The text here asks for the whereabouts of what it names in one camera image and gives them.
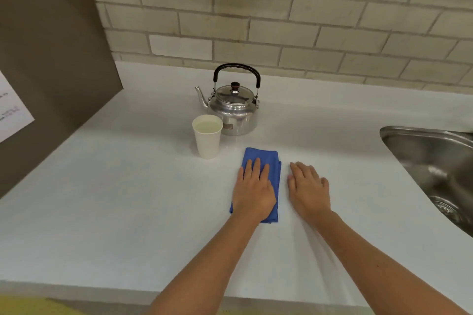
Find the person's right thumb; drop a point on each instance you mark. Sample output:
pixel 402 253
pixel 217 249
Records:
pixel 291 185

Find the person's left little finger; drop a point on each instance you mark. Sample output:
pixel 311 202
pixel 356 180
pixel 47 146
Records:
pixel 240 175

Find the person's left forearm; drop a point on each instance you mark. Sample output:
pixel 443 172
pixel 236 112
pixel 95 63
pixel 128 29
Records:
pixel 207 270

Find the person's right forearm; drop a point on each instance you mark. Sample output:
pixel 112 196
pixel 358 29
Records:
pixel 369 270

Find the white paper cup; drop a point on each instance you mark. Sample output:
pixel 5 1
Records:
pixel 208 141

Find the person's left middle finger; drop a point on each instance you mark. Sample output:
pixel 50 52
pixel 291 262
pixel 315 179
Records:
pixel 257 169

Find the person's right middle finger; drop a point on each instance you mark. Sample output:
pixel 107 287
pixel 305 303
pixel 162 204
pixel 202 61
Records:
pixel 305 172

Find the person's left thumb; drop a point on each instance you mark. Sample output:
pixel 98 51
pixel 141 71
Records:
pixel 274 194

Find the metal sink drain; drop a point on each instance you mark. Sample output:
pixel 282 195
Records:
pixel 446 209

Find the yellow mat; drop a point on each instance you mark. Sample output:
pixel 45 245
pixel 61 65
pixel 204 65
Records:
pixel 29 307

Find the person's right little finger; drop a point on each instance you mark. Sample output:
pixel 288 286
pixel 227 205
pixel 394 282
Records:
pixel 325 185

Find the blue folded cloth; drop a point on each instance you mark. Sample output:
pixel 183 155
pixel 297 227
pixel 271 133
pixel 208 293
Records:
pixel 272 163

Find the person's right hand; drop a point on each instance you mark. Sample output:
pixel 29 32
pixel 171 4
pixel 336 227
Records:
pixel 309 196

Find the silver metal kettle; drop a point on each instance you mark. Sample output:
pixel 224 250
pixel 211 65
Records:
pixel 236 119

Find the person's left hand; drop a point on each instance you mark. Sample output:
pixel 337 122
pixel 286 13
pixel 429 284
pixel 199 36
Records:
pixel 253 196

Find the silver kettle lid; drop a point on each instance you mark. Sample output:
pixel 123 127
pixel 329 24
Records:
pixel 235 95

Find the white paper sheet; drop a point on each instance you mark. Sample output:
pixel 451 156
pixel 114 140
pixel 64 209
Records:
pixel 11 111

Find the stainless steel sink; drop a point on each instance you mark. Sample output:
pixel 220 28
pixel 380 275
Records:
pixel 425 156

